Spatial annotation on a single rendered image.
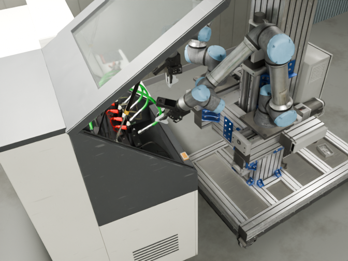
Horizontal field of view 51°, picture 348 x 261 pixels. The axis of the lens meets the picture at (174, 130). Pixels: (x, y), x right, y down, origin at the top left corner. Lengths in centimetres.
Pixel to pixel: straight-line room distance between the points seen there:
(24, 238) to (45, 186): 146
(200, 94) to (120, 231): 92
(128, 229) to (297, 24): 147
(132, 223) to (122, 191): 29
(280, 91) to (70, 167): 104
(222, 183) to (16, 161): 174
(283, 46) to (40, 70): 114
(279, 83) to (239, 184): 128
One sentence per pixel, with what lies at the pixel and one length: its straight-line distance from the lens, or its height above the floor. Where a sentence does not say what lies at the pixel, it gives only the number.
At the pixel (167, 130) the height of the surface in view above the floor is 95.
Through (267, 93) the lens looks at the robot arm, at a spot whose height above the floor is 126.
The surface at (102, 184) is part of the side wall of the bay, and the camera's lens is 179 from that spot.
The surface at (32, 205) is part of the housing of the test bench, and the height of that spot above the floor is 112.
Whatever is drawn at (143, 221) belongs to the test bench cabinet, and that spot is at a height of 69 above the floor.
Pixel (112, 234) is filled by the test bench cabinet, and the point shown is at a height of 68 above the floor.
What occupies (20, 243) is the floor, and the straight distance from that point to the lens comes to 312.
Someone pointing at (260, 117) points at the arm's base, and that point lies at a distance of 212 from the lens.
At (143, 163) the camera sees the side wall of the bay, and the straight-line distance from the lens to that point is 177.
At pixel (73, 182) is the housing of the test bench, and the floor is 118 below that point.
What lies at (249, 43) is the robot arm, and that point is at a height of 159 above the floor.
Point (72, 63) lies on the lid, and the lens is 178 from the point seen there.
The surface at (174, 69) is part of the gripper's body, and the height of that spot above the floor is 135.
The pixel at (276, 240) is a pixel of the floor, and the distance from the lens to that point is 292.
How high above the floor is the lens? 245
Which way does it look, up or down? 42 degrees down
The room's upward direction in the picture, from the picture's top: 3 degrees counter-clockwise
